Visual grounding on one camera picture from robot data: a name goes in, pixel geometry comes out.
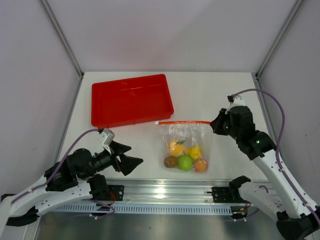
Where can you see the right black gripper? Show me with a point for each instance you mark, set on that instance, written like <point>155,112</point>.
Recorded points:
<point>216,124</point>

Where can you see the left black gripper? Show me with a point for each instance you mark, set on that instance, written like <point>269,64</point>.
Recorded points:
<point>128,163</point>

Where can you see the yellow lemon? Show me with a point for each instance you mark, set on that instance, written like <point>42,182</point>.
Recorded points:
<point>195,152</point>

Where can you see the clear zip top bag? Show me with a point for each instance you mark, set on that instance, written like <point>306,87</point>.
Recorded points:
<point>194,132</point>

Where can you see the small pink peach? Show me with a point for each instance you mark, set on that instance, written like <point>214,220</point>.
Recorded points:
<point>200,165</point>

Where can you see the large orange peach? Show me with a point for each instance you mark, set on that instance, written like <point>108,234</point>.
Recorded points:
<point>176,148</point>

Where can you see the brown kiwi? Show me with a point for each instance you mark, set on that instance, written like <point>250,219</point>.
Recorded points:
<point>170,162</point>

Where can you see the green apple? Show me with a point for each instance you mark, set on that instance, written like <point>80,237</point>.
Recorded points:
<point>185,162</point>

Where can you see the red plastic bin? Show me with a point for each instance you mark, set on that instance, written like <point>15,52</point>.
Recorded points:
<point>130,101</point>

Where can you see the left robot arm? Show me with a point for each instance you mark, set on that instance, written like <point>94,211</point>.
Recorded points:
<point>73,179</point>

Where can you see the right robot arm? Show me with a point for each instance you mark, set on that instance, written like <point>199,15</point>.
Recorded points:
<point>294,212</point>

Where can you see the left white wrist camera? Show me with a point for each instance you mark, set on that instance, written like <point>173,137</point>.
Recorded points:
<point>106,137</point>

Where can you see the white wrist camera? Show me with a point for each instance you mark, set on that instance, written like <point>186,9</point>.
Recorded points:
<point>106,137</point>
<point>235,101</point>

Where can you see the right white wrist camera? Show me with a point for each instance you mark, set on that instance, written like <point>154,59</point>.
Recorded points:
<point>235,101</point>

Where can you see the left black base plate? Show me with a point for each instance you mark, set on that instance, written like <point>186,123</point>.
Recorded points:
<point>116,193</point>

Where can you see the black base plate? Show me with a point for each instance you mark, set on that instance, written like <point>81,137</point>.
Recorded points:
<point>223,194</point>
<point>116,193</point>

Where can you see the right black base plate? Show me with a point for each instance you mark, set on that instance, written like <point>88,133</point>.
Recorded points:
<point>223,194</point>

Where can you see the perforated cable tray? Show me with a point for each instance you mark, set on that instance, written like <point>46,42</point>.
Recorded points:
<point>161,209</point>

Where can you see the left frame post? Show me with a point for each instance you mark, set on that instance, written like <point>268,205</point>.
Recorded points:
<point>48,11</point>

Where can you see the frame post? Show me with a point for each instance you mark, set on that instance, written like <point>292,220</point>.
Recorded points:
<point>281,35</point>
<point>48,11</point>

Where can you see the right frame post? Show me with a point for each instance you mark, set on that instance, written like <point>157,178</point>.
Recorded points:
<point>281,35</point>

